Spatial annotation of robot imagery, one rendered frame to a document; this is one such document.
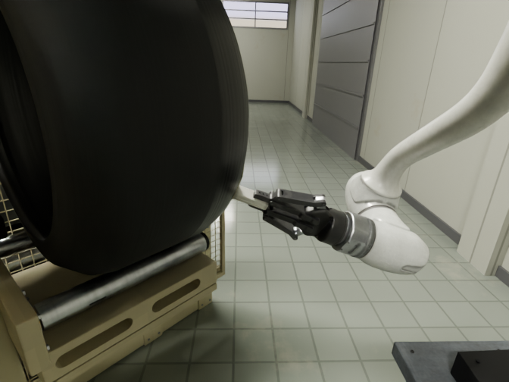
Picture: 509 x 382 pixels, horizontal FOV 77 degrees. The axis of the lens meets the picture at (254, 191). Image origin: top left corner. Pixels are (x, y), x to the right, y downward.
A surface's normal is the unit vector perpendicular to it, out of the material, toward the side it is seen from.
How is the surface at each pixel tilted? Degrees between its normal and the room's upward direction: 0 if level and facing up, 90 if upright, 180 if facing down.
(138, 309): 90
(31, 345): 90
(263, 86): 90
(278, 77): 90
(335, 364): 0
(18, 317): 0
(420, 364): 0
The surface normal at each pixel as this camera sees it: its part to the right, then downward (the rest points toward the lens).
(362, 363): 0.04, -0.93
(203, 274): 0.74, 0.27
